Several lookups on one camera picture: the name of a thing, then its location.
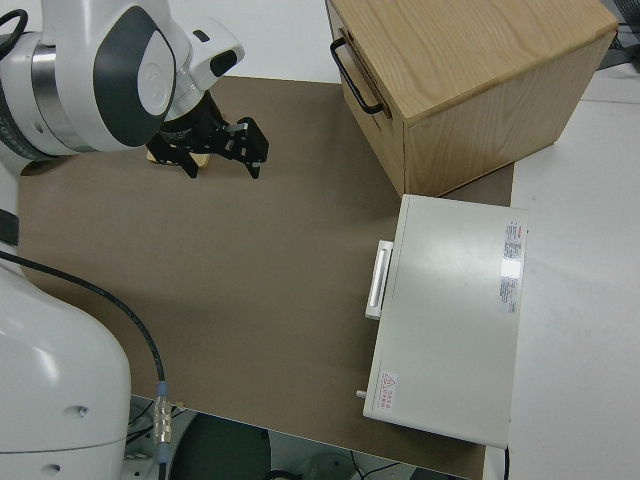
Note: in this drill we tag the brown table mat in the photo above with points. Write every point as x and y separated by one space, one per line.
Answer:
250 275

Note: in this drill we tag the white toaster oven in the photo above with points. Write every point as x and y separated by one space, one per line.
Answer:
450 325

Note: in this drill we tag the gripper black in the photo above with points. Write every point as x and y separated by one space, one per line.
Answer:
190 132

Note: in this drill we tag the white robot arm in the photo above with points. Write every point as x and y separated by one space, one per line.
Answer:
75 75

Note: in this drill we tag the wooden drawer cabinet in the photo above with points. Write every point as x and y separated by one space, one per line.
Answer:
475 50

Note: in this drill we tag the wooden mug tree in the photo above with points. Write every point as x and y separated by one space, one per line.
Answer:
203 160

